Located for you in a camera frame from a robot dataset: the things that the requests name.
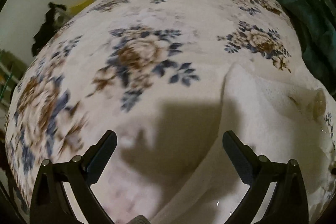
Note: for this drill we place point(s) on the yellow cloth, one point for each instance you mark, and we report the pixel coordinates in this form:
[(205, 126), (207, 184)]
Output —
[(75, 9)]

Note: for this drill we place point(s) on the floral bed sheet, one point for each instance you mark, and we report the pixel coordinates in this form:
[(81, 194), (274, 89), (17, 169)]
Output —
[(152, 71)]

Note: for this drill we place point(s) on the dark green garment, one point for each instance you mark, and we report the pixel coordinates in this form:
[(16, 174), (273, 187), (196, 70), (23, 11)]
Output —
[(314, 24)]

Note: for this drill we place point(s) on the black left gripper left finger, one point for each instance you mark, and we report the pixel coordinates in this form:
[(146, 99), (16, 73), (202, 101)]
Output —
[(50, 203)]

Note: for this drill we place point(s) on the white knitted sweater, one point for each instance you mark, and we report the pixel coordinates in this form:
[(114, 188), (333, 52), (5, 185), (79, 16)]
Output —
[(278, 120)]

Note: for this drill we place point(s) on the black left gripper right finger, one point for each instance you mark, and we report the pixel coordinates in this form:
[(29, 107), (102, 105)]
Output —
[(289, 200)]

